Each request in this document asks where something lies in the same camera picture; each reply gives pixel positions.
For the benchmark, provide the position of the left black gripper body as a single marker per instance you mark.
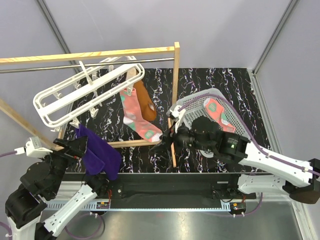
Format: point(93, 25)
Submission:
point(73, 152)

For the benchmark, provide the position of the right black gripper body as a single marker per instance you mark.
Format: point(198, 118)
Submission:
point(183, 138)

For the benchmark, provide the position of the purple sock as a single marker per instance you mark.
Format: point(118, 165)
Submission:
point(99, 156)

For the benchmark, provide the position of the white plastic clip hanger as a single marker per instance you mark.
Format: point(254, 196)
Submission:
point(91, 87)

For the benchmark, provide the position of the orange sock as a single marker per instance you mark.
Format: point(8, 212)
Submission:
point(147, 107)

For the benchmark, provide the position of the pink patterned sock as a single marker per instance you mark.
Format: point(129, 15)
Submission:
point(217, 112)
point(133, 117)

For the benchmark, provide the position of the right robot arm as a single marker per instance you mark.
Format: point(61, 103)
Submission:
point(285, 175)

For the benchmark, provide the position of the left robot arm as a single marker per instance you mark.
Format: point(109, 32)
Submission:
point(41, 183)

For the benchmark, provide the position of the white plastic basket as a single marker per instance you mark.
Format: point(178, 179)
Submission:
point(197, 110)

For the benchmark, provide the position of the black marbled mat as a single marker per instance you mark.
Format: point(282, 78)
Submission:
point(234, 83)

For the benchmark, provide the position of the metal rack rod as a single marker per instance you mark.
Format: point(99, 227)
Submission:
point(99, 64)

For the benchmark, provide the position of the wooden clothes rack frame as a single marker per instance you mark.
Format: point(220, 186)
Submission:
point(104, 56)

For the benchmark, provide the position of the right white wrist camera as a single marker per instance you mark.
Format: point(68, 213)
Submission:
point(176, 113)

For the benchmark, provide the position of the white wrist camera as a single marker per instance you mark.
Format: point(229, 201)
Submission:
point(33, 148)
point(176, 113)

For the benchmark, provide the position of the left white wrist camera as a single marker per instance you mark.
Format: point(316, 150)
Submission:
point(33, 148)

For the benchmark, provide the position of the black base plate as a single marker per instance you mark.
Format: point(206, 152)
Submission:
point(169, 192)

